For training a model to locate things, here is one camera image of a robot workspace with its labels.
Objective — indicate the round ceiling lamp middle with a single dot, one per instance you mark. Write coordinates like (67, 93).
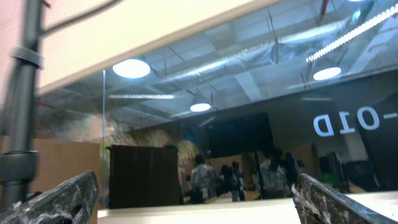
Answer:
(199, 107)

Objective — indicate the round ceiling lamp right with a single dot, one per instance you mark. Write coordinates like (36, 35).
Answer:
(327, 73)

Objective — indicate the round ceiling lamp left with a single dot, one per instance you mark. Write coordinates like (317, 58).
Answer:
(131, 68)

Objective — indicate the person in grey shirt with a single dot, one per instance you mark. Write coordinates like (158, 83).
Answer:
(203, 179)

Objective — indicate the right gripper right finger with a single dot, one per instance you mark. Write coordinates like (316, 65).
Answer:
(316, 202)

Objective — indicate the dark cabinet behind glass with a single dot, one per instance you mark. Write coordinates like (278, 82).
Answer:
(143, 177)

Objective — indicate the person in light shirt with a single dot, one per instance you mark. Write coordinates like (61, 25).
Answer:
(273, 175)

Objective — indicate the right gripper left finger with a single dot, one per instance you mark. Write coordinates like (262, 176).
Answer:
(72, 201)

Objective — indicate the round ceiling lamp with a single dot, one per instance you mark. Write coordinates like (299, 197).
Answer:
(131, 68)
(327, 73)
(199, 107)

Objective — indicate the grey camera stand pole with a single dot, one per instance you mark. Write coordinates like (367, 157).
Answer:
(18, 165)

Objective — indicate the long strip ceiling light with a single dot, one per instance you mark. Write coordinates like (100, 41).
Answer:
(376, 20)

